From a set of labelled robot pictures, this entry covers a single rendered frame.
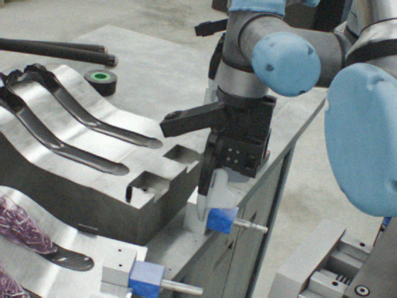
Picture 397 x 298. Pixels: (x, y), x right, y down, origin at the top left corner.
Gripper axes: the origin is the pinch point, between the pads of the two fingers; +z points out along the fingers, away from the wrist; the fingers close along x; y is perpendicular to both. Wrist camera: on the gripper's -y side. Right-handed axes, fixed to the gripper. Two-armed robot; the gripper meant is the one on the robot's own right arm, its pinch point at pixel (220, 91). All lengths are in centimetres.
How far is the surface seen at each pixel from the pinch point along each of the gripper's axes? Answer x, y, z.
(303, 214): 98, -13, 85
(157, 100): -8.2, -11.0, 4.6
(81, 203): -54, 15, -1
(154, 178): -42.7, 19.5, -3.6
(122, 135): -37.2, 6.7, -3.4
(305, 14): 314, -145, 64
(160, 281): -59, 36, -2
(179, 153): -32.5, 15.8, -2.8
